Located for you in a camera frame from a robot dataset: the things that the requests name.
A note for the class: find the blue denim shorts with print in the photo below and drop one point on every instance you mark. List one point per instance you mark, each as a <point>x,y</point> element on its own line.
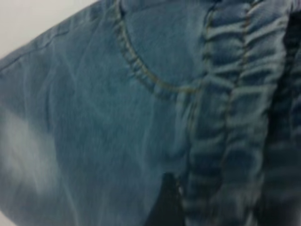
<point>117,117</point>

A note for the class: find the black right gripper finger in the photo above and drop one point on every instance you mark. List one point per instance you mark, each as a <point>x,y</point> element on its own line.
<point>169,207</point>

